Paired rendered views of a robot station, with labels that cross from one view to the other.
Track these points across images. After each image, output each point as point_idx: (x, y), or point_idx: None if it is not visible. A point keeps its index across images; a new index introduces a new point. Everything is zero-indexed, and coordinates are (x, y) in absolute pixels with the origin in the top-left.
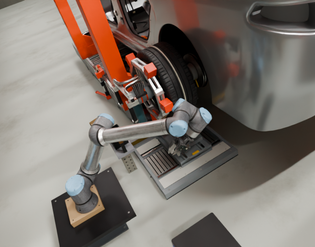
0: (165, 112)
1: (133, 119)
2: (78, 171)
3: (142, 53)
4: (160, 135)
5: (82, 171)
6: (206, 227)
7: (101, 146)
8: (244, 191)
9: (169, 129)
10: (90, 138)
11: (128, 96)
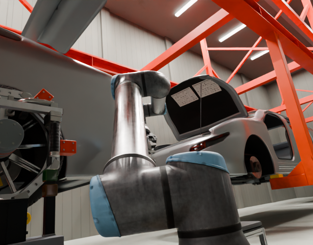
0: (74, 151)
1: (57, 148)
2: (147, 170)
3: None
4: (163, 108)
5: (152, 163)
6: None
7: (169, 90)
8: None
9: (165, 103)
10: (164, 76)
11: (54, 104)
